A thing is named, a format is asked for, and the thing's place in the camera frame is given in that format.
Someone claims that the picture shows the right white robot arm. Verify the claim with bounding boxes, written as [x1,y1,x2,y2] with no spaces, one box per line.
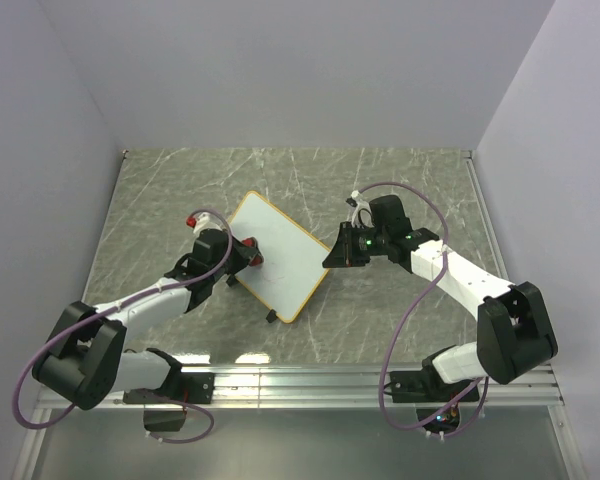
[322,191,558,400]

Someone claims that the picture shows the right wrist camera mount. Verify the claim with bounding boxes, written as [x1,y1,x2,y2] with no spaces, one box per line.
[346,190,374,228]

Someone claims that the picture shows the red heart-shaped eraser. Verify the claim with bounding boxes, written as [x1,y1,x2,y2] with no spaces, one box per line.
[242,237,264,267]

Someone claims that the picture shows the aluminium mounting rail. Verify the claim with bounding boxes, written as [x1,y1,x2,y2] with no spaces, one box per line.
[34,363,566,411]

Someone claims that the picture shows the yellow framed whiteboard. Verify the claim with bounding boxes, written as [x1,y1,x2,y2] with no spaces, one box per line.
[229,191,329,324]

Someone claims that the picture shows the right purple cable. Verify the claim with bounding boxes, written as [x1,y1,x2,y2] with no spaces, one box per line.
[377,180,491,441]

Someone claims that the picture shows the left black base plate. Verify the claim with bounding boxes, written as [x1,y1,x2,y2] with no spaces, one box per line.
[123,372,215,405]

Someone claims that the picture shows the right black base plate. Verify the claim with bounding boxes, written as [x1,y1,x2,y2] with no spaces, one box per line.
[380,368,480,404]

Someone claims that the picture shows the right black whiteboard foot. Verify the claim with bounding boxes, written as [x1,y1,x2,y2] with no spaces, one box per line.
[266,309,278,323]

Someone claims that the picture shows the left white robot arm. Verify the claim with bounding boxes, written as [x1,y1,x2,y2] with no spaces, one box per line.
[32,228,262,410]

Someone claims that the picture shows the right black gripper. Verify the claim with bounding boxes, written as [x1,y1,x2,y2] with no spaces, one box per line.
[323,222,389,269]

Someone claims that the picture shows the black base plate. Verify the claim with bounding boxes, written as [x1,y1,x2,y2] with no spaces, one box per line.
[380,368,480,404]
[123,372,215,405]

